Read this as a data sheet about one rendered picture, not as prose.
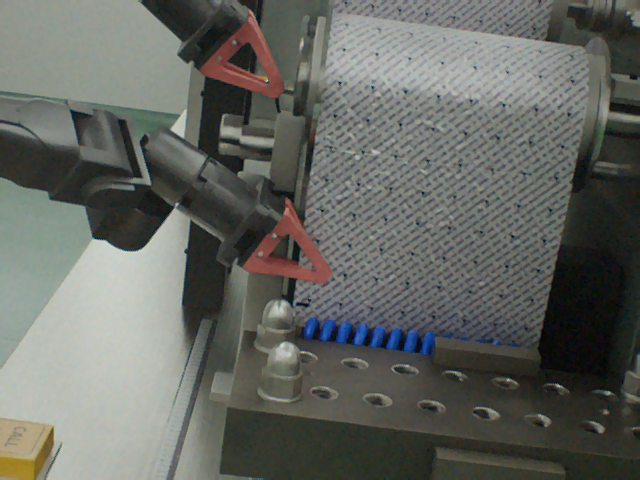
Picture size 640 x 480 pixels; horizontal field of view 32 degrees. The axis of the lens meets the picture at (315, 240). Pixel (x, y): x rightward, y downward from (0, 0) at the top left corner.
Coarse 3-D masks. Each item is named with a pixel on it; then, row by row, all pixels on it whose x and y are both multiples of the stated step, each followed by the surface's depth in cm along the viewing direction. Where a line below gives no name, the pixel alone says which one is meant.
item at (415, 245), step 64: (320, 192) 101; (384, 192) 101; (448, 192) 101; (512, 192) 101; (384, 256) 103; (448, 256) 103; (512, 256) 103; (320, 320) 105; (384, 320) 105; (448, 320) 105; (512, 320) 104
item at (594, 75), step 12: (324, 24) 101; (588, 60) 102; (312, 72) 99; (312, 84) 99; (312, 96) 99; (588, 96) 99; (312, 108) 100; (588, 108) 99; (312, 120) 101; (588, 120) 99; (588, 132) 100; (588, 144) 100; (576, 168) 103
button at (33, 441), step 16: (0, 432) 99; (16, 432) 99; (32, 432) 100; (48, 432) 100; (0, 448) 96; (16, 448) 96; (32, 448) 97; (48, 448) 100; (0, 464) 95; (16, 464) 95; (32, 464) 95
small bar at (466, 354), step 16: (432, 352) 101; (448, 352) 99; (464, 352) 99; (480, 352) 99; (496, 352) 99; (512, 352) 100; (528, 352) 100; (464, 368) 99; (480, 368) 99; (496, 368) 99; (512, 368) 99; (528, 368) 99
